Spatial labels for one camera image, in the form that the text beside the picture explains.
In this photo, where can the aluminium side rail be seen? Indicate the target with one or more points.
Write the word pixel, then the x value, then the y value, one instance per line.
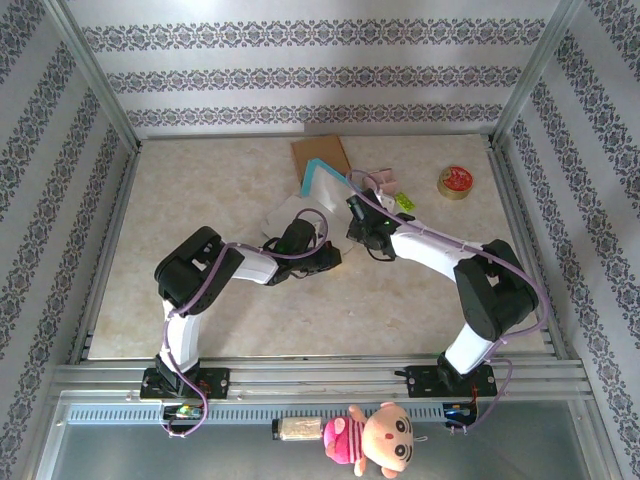
pixel 515 200
pixel 126 175

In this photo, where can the aluminium mounting rail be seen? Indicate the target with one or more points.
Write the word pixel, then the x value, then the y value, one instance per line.
pixel 320 380

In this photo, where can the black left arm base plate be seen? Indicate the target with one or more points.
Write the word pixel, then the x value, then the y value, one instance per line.
pixel 217 382

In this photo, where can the beige block with black end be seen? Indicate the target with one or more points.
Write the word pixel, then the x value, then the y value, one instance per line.
pixel 300 430

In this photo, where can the white teal paper box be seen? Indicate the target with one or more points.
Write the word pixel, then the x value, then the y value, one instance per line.
pixel 325 187

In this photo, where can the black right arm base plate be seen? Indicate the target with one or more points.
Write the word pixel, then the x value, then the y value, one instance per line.
pixel 425 382

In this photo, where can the pink plastic toy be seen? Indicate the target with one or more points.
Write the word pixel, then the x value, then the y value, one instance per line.
pixel 382 177

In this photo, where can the gold round tin red lid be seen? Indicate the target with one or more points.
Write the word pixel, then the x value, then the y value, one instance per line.
pixel 455 182

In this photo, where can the small electronics board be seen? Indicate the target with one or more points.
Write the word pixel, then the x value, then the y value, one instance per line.
pixel 457 412
pixel 182 411

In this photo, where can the pink plush doll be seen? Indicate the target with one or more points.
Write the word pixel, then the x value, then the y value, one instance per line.
pixel 385 440

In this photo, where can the brown cardboard box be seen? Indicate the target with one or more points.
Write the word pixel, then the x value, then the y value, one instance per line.
pixel 320 152

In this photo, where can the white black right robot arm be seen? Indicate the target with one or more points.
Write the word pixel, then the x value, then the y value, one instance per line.
pixel 430 250

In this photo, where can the grey metal sheet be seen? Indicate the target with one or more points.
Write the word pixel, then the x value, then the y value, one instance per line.
pixel 200 455

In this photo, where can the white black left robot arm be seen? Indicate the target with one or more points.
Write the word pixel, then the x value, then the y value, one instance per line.
pixel 182 340

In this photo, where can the green toy brick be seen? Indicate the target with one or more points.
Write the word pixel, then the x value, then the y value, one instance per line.
pixel 405 202

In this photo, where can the aluminium frame post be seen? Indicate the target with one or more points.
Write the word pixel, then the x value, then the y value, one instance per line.
pixel 534 75
pixel 93 75

